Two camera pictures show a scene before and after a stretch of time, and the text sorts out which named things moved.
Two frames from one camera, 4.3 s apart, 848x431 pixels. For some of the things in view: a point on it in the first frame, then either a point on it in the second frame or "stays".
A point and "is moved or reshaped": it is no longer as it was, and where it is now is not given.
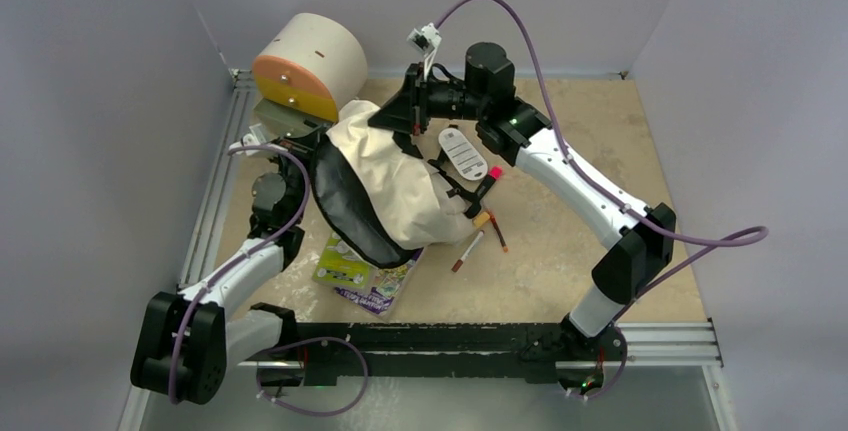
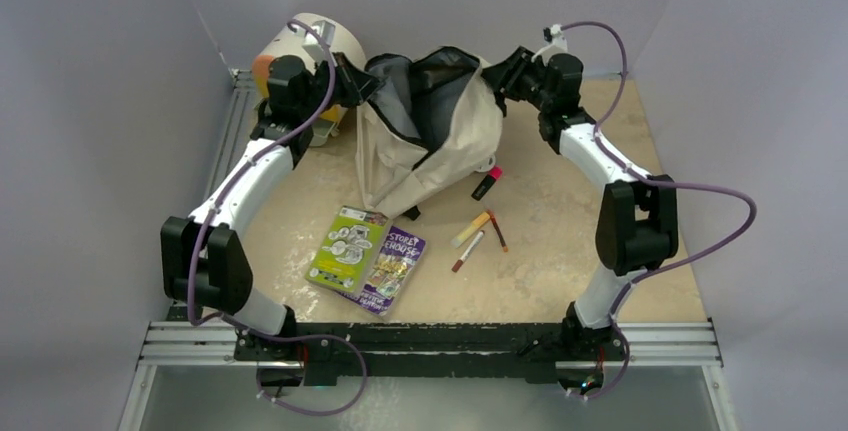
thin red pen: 498,230 stays
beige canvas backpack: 379,196 is moved or reshaped
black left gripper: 305,147 → 356,86
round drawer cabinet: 311,62 stays
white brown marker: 458,264 stays
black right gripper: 408,112 → 503,76
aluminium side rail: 200,255 stays
